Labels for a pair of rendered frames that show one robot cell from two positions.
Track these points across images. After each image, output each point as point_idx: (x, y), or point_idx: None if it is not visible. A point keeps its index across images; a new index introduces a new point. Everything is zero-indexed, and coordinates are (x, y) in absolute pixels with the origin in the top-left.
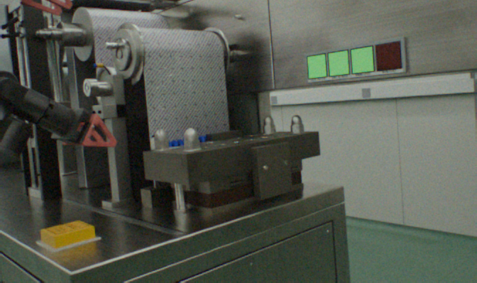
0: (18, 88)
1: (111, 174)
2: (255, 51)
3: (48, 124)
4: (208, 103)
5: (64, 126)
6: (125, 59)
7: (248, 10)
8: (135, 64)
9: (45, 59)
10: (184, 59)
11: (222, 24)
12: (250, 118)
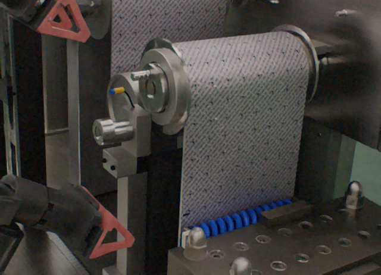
0: (9, 207)
1: (118, 239)
2: (359, 79)
3: (45, 228)
4: (270, 158)
5: (66, 230)
6: (158, 103)
7: (362, 10)
8: (174, 115)
9: (37, 36)
10: (247, 101)
11: (314, 8)
12: (327, 163)
